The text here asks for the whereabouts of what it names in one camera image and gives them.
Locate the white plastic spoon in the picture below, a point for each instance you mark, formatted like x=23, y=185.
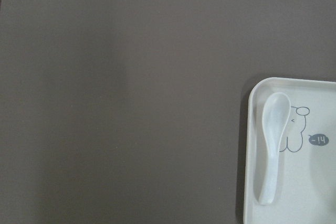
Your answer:
x=274, y=119

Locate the cream serving tray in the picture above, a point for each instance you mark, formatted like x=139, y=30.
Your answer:
x=302, y=189

